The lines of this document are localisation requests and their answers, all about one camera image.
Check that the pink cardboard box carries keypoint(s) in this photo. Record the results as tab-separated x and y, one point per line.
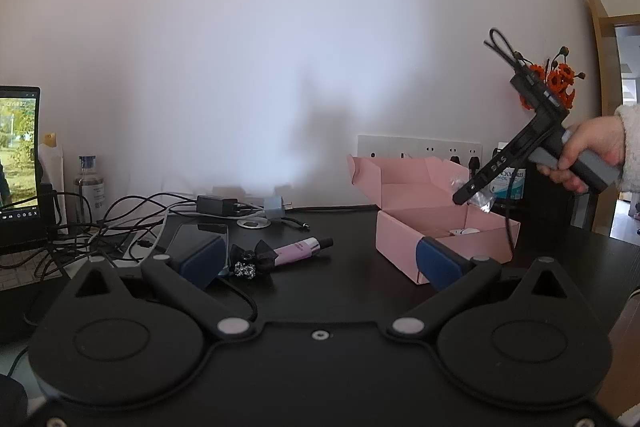
414	200

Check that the person right hand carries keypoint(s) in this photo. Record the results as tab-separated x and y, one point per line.
604	136

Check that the small clear bottle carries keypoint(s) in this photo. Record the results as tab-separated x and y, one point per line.
89	186

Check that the clear plastic bag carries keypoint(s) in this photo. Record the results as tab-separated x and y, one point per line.
473	191

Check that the white fleece sleeve forearm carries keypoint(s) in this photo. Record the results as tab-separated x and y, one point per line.
630	117

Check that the white wall socket panel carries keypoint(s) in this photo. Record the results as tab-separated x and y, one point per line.
466	154

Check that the red vase orange flowers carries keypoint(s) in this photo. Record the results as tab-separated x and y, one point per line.
557	75

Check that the open laptop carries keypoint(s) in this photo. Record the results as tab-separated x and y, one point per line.
20	177

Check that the white carton with yellow cap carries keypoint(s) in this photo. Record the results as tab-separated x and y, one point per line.
52	161

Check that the round metal ring stand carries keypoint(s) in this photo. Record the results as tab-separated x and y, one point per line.
255	223

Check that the wooden door frame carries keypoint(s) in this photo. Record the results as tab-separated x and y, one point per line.
611	92

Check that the pink cosmetic tube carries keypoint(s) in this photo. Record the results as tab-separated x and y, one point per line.
301	250

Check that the black bow hair clip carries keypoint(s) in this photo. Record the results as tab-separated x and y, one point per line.
249	263

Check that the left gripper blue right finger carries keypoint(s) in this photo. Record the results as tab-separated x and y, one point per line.
460	285

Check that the black power adapter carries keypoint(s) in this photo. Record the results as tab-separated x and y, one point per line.
217	206

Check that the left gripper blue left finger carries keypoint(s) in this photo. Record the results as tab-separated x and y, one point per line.
193	300

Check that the grey blue charger plug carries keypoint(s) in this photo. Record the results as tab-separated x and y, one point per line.
274	208

